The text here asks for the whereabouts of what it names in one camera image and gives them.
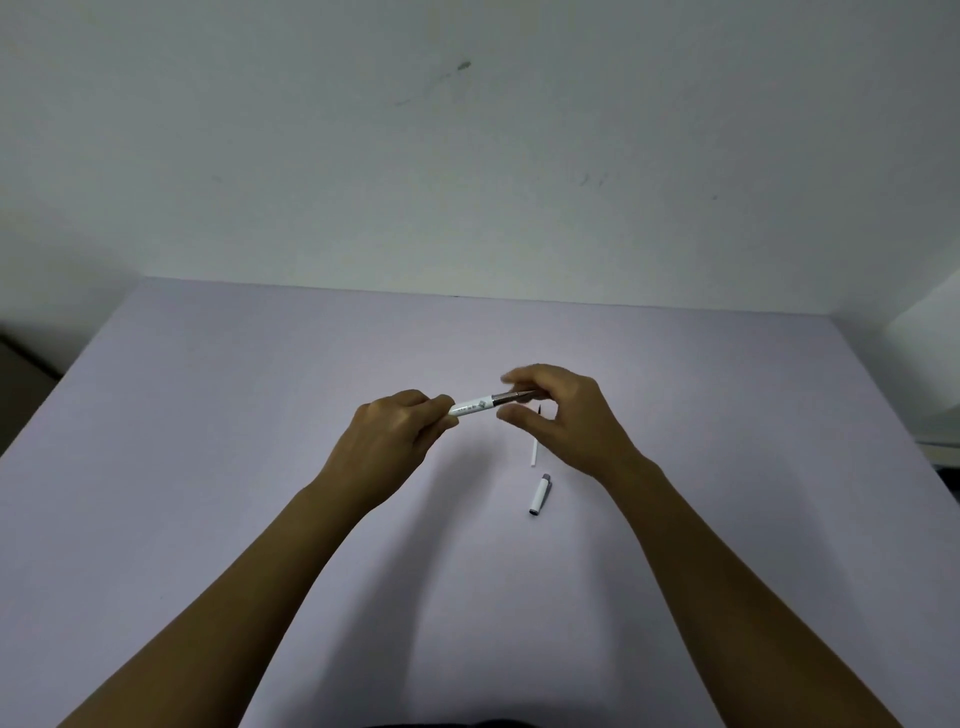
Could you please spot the white pen with grey grip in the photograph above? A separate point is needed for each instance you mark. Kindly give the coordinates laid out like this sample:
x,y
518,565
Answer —
x,y
480,403

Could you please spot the person's dark clothing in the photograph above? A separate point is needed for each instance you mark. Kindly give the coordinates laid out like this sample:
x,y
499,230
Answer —
x,y
450,725

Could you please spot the person's left thumb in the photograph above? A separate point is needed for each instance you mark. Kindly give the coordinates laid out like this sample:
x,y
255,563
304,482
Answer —
x,y
444,422

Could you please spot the white pen cap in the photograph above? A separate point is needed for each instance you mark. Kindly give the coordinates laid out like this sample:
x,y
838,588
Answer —
x,y
539,496

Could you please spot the person's left forearm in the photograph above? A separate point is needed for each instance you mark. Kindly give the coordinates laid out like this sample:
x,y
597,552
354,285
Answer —
x,y
247,600

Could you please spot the person's right hand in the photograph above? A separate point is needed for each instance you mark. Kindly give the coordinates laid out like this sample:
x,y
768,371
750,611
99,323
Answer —
x,y
581,424

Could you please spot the person's right forearm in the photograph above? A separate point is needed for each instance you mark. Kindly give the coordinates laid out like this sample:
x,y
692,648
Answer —
x,y
742,600

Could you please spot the thin white pen refill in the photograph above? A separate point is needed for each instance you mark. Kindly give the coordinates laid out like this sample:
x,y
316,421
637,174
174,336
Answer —
x,y
534,454

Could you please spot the person's left hand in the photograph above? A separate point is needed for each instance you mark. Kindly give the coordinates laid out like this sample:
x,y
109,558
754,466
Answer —
x,y
382,442

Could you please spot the person's right thumb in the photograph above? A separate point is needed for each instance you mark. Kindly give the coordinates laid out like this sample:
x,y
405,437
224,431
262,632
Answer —
x,y
523,420

